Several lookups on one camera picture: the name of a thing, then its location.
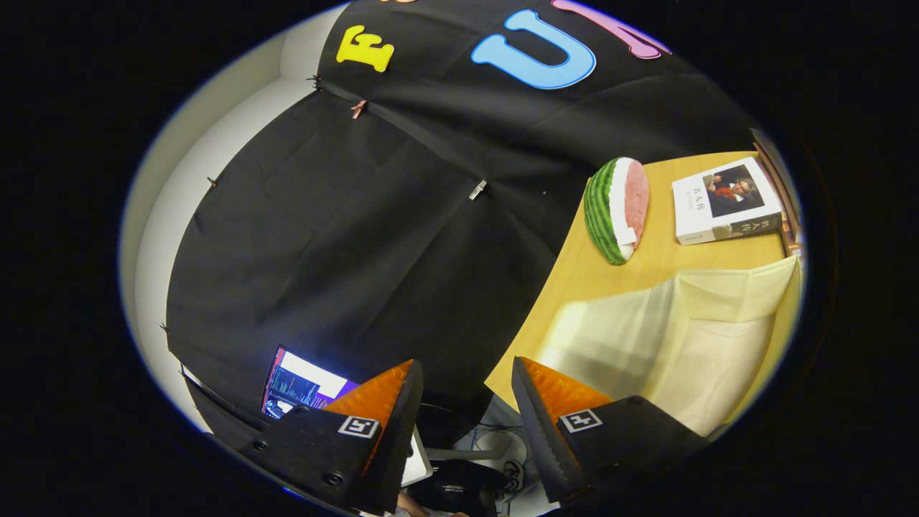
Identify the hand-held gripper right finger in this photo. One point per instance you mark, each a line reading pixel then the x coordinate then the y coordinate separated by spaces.
pixel 542 438

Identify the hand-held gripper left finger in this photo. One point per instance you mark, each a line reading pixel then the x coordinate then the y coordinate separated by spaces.
pixel 398 438

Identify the cream fabric storage box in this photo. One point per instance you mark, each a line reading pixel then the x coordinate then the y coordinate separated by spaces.
pixel 668 345

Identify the black backdrop cloth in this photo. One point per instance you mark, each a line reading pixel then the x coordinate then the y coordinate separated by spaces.
pixel 359 251

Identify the watermelon slice toy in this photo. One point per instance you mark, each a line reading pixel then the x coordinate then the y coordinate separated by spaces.
pixel 614 212

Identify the white portrait cover book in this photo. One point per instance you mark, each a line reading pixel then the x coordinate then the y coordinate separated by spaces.
pixel 718 197

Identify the reddish brown book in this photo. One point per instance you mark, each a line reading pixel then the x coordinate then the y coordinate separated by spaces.
pixel 793 233

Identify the red clothes peg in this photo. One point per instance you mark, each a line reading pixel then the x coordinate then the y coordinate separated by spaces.
pixel 358 109

